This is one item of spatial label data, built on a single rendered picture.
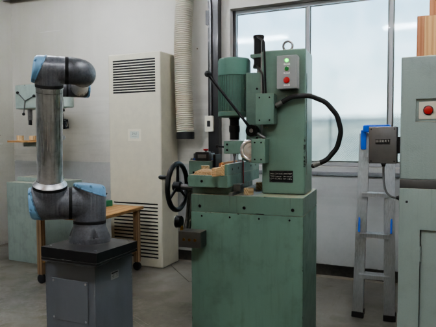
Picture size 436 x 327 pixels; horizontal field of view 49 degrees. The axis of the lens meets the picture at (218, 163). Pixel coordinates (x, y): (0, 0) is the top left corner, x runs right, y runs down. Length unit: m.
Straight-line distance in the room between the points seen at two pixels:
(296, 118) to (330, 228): 1.60
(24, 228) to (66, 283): 2.29
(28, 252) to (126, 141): 1.31
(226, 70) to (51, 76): 0.90
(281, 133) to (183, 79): 1.76
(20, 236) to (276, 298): 2.78
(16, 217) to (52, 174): 2.41
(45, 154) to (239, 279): 1.10
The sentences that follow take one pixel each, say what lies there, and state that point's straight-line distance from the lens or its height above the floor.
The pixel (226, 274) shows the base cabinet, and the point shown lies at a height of 0.40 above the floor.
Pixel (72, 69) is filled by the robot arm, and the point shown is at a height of 1.37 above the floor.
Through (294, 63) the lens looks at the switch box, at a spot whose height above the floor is 1.44.
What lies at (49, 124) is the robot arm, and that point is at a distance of 2.15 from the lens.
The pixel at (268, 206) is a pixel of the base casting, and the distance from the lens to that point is 2.32.
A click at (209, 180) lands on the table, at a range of 2.36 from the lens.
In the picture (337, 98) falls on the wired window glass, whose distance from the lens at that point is 3.83.
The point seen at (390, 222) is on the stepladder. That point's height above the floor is 0.58.
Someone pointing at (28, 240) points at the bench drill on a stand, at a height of 0.20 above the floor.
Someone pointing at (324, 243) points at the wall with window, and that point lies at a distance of 3.85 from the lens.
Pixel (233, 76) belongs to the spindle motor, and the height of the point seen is 1.40.
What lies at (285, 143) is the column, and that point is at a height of 1.05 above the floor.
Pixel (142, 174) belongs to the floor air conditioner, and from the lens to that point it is 4.05.
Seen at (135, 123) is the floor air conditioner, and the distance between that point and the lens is 4.07.
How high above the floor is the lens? 1.08
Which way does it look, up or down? 3 degrees down
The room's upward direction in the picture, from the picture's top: straight up
